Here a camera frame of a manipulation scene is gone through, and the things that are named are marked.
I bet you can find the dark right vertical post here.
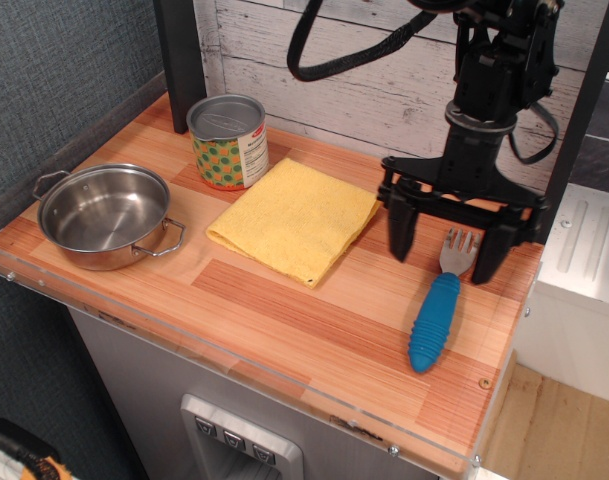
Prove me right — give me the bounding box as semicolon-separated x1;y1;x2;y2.
535;2;609;245

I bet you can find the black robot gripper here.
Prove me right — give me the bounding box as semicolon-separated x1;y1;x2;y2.
379;117;547;285

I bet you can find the green orange dotted tin can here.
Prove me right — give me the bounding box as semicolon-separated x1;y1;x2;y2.
186;94;269;191

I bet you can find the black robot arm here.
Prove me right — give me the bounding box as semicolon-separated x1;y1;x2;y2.
379;1;563;284

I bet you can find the stainless steel pot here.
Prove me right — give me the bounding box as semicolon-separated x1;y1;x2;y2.
32;164;186;271

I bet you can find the dark left vertical post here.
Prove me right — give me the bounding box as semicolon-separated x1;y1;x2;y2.
153;0;207;134

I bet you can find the yellow folded cloth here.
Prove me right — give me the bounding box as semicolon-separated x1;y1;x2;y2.
206;158;379;288

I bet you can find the white toy sink drainboard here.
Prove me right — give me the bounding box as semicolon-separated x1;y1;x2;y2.
513;185;609;401

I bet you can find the clear acrylic table edge guard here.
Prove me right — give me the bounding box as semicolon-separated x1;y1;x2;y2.
0;240;541;479

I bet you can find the black orange object bottom left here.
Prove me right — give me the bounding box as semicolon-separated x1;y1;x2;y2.
0;418;75;479

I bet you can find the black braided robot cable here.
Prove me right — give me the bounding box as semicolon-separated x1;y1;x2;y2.
286;0;559;165

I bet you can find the blue handled metal fork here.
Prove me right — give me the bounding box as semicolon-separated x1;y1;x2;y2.
408;227;482;373

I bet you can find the dark vertical post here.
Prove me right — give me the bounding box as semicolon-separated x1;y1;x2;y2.
535;2;609;245
153;0;207;134

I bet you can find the grey toy fridge dispenser panel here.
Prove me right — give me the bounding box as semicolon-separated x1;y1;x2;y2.
181;394;304;479

